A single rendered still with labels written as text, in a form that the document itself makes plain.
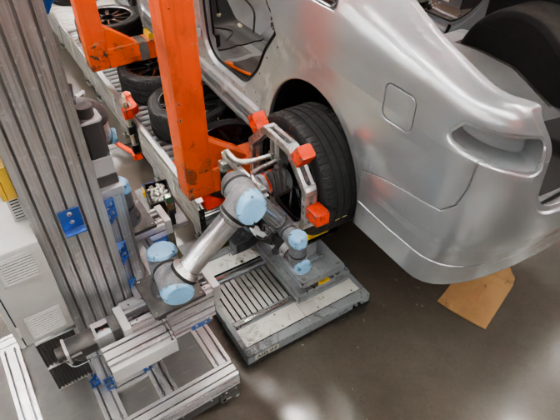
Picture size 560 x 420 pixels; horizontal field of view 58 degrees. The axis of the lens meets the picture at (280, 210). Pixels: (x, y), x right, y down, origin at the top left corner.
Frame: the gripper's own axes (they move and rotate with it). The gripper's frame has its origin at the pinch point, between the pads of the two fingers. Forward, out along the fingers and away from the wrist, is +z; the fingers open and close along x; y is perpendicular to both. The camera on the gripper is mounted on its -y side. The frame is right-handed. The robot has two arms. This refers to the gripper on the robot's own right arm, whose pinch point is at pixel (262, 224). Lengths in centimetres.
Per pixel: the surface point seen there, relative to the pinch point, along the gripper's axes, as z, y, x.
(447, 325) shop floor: -52, -83, -91
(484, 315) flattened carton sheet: -59, -82, -114
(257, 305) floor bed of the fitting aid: 14, -77, -3
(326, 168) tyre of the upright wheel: -4.3, 22.5, -31.6
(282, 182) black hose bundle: 2.3, 17.9, -12.1
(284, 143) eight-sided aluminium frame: 14.3, 29.1, -20.9
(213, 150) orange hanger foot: 70, -3, -9
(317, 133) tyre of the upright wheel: 9.0, 32.6, -35.2
